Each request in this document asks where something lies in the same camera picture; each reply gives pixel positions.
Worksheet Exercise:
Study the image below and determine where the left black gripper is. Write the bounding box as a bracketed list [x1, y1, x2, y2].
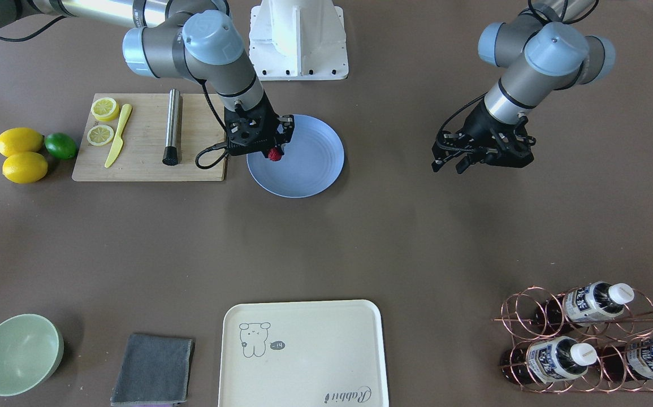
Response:
[431, 101, 536, 174]

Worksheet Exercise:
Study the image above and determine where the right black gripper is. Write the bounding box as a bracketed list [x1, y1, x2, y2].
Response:
[224, 101, 295, 157]

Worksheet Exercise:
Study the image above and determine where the red strawberry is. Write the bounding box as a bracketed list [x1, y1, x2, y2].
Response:
[267, 146, 283, 162]

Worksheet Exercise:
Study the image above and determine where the blue plate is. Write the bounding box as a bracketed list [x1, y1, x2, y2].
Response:
[247, 114, 344, 198]

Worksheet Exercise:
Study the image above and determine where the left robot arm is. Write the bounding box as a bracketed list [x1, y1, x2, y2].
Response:
[431, 1, 616, 174]

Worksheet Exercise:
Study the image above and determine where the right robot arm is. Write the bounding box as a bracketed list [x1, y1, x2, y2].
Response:
[0, 1, 295, 161]

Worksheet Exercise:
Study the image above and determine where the steel muddler black tip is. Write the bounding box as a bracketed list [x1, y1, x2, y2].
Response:
[162, 88, 182, 166]

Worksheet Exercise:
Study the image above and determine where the wooden cutting board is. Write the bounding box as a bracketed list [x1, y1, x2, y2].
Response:
[71, 93, 227, 182]

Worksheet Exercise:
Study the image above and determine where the yellow plastic knife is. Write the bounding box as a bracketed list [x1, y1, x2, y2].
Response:
[104, 103, 133, 168]

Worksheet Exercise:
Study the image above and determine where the lemon half slice upper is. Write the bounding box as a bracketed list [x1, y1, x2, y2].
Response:
[89, 96, 120, 123]

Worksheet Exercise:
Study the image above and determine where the lemon half slice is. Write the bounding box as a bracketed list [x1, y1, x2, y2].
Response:
[86, 124, 115, 146]
[89, 96, 120, 123]

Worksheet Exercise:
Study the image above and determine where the lemon half slice lower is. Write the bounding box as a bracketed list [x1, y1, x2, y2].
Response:
[86, 124, 115, 146]

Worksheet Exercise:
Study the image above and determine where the green lime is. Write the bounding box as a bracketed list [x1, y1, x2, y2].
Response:
[44, 132, 78, 160]

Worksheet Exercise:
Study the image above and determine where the dark drink bottle top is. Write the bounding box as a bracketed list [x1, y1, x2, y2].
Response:
[532, 281, 635, 335]

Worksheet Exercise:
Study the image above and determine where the dark drink bottle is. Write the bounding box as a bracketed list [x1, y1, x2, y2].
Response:
[532, 281, 635, 335]
[500, 336, 598, 386]
[600, 338, 653, 382]

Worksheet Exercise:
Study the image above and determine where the cream rabbit tray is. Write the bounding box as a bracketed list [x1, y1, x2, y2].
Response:
[218, 300, 390, 406]

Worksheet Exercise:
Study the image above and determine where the dark drink bottle middle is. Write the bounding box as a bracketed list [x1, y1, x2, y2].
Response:
[500, 336, 598, 386]

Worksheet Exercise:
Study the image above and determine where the yellow lemon outer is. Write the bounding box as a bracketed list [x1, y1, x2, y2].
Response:
[2, 151, 48, 184]

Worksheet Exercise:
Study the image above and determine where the yellow lemon near lime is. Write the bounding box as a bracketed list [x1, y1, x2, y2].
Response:
[0, 127, 44, 157]

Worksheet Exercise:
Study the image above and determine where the grey folded cloth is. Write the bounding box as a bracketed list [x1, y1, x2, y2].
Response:
[111, 333, 194, 406]

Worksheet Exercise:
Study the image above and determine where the dark drink bottle outer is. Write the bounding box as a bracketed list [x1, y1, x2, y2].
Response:
[600, 338, 653, 382]

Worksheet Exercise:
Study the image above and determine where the green bowl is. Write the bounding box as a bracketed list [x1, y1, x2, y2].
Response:
[0, 314, 64, 397]

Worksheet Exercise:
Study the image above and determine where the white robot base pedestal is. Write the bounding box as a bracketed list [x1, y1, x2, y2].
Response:
[249, 1, 349, 81]

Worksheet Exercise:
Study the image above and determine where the copper wire bottle rack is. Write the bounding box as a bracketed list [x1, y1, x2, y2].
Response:
[494, 286, 653, 394]

